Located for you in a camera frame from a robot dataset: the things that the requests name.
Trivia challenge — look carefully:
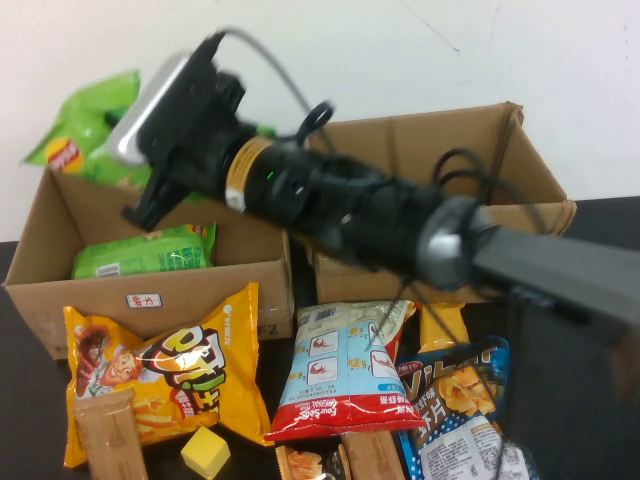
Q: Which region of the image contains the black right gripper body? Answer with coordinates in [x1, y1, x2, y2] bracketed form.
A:
[137, 32, 259, 201]

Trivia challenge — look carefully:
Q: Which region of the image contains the green Lay's chips bag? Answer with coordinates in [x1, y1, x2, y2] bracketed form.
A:
[21, 69, 276, 204]

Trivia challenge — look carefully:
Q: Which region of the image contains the small brown orange snack packet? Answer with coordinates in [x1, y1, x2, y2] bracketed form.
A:
[274, 443, 349, 480]

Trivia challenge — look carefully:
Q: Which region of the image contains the green snack bag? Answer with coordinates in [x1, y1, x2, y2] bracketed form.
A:
[71, 223, 219, 280]

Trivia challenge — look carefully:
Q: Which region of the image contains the brown wrapped snack bar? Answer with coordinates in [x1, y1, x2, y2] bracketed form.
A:
[73, 387, 150, 480]
[339, 430, 406, 480]

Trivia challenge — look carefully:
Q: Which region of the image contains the plain yellow snack packet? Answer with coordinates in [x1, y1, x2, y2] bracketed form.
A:
[418, 302, 471, 354]

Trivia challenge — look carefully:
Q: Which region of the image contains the blue polka dot snack bag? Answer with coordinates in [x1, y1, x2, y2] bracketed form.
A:
[399, 414, 539, 480]

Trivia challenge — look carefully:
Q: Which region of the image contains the white sticker with red writing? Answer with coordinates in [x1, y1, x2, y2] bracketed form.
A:
[124, 292, 163, 309]

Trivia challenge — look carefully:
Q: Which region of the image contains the cardboard box with crisps sticker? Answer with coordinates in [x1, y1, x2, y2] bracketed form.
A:
[2, 164, 296, 361]

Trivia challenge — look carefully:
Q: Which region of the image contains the yellow chef cartoon chips bag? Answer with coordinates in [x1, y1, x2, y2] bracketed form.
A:
[63, 281, 275, 469]

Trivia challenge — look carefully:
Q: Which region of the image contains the taped cardboard box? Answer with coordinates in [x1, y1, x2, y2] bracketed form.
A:
[299, 101, 577, 305]

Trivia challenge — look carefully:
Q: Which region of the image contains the red blue Four Seas bag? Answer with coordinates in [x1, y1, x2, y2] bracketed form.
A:
[263, 299, 426, 442]

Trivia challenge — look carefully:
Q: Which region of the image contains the yellow foam cube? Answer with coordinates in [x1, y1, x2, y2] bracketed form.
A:
[180, 425, 232, 476]

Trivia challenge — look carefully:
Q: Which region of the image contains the dark blue shrimp chips bag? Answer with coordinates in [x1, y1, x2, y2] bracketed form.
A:
[394, 335, 511, 451]

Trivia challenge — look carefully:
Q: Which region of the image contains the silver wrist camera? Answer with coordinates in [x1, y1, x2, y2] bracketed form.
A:
[106, 53, 194, 166]

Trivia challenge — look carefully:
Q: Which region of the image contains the grey camera cable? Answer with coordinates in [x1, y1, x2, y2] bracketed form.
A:
[219, 27, 335, 146]

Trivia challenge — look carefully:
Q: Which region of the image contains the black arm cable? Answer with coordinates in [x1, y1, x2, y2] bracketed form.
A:
[432, 147, 549, 236]

